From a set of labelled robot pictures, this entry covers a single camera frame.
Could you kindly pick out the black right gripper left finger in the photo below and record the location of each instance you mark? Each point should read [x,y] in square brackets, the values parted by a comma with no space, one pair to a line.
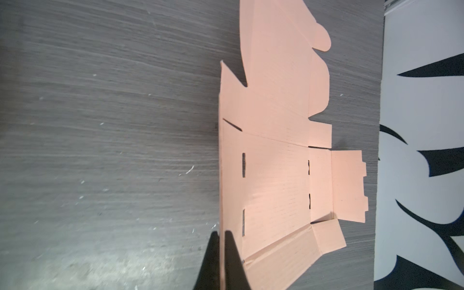
[209,276]

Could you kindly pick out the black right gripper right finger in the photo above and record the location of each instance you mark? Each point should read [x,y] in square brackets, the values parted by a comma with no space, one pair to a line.
[235,277]

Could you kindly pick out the orange cardboard box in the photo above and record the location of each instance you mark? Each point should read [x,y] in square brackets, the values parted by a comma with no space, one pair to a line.
[283,189]

